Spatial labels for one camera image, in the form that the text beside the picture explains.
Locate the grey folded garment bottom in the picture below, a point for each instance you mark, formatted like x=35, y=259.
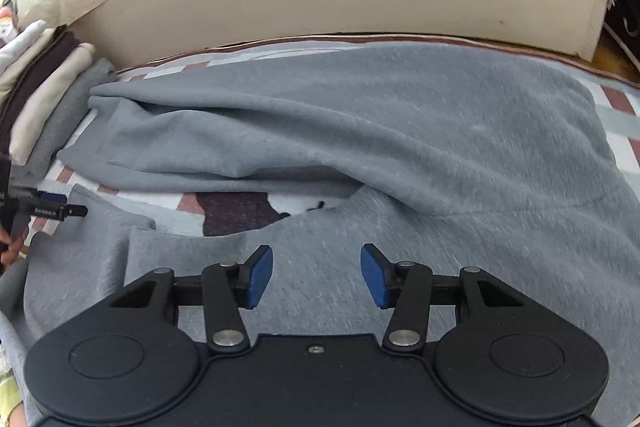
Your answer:
x=65, y=119

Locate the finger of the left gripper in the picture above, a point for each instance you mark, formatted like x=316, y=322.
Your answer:
x=44, y=208
x=37, y=197

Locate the dark brown folded garment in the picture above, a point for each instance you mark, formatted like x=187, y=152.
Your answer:
x=39, y=69

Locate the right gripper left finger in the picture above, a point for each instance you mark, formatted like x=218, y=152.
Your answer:
x=227, y=288

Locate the cream folded garment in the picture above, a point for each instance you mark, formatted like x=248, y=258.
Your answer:
x=26, y=127

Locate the grey sweatshirt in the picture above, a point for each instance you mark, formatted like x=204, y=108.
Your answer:
x=441, y=155

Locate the checkered red grey rug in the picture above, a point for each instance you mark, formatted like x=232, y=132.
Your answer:
x=612, y=79

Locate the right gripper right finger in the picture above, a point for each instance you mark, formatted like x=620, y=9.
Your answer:
x=405, y=288

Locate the person's left hand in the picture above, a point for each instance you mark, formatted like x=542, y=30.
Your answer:
x=12, y=248

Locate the white folded garment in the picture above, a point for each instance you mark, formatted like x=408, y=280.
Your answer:
x=16, y=47

